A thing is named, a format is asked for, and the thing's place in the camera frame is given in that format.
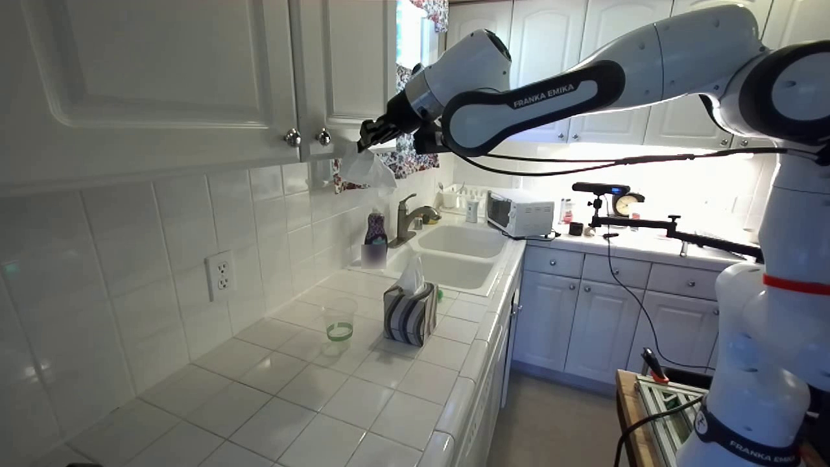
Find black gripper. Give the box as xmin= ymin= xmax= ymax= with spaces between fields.
xmin=359 ymin=89 xmax=429 ymax=157

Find white paper napkin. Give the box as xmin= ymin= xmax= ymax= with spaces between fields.
xmin=333 ymin=144 xmax=403 ymax=196

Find narrow white cabinet door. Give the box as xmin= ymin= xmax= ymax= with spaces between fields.
xmin=287 ymin=0 xmax=400 ymax=162

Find white base cabinet drawer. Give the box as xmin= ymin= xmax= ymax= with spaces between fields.
xmin=523 ymin=245 xmax=588 ymax=281
xmin=582 ymin=251 xmax=654 ymax=294
xmin=647 ymin=262 xmax=721 ymax=303

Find wide white cabinet door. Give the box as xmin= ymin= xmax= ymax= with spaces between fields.
xmin=0 ymin=0 xmax=306 ymax=190

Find white base cabinet door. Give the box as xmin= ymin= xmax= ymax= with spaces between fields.
xmin=625 ymin=290 xmax=721 ymax=377
xmin=562 ymin=281 xmax=644 ymax=386
xmin=510 ymin=270 xmax=579 ymax=375

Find white counter base cabinet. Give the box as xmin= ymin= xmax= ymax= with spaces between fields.
xmin=452 ymin=249 xmax=527 ymax=467

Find metal sink faucet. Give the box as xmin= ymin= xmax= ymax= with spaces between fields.
xmin=395 ymin=192 xmax=444 ymax=246

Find small pale bottle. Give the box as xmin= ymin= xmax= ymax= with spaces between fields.
xmin=435 ymin=180 xmax=462 ymax=212

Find dark soap bottle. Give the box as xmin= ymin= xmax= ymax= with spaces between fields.
xmin=363 ymin=207 xmax=391 ymax=267

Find white double sink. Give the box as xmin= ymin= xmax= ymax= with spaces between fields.
xmin=378 ymin=220 xmax=513 ymax=298

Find floral curtain valance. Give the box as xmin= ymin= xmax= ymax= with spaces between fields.
xmin=408 ymin=0 xmax=453 ymax=36

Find white tissue in box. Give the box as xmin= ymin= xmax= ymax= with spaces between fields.
xmin=395 ymin=251 xmax=429 ymax=298

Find silver toaster oven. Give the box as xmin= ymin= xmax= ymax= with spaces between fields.
xmin=486 ymin=190 xmax=561 ymax=241

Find striped tissue box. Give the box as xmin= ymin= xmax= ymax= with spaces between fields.
xmin=381 ymin=283 xmax=444 ymax=350

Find clear cup green base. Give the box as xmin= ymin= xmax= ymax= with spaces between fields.
xmin=321 ymin=297 xmax=359 ymax=346

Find round yellow dial object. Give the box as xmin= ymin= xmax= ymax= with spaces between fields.
xmin=612 ymin=190 xmax=648 ymax=220

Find wooden cart table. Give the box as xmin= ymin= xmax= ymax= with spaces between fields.
xmin=612 ymin=368 xmax=721 ymax=467

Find green white board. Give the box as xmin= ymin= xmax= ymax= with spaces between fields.
xmin=636 ymin=375 xmax=711 ymax=467

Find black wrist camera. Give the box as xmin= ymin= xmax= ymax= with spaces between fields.
xmin=413 ymin=118 xmax=449 ymax=158

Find white wall power outlet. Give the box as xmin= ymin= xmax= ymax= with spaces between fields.
xmin=203 ymin=249 xmax=239 ymax=307

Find black robot arm cables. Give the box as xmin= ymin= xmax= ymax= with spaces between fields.
xmin=452 ymin=140 xmax=830 ymax=180

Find thin black hanging cable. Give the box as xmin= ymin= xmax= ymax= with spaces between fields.
xmin=603 ymin=232 xmax=671 ymax=375

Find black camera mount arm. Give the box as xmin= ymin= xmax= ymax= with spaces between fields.
xmin=569 ymin=180 xmax=767 ymax=262

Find red handled tool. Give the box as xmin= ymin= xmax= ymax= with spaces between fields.
xmin=639 ymin=346 xmax=671 ymax=389

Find black base cable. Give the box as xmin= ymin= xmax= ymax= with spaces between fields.
xmin=609 ymin=395 xmax=708 ymax=467

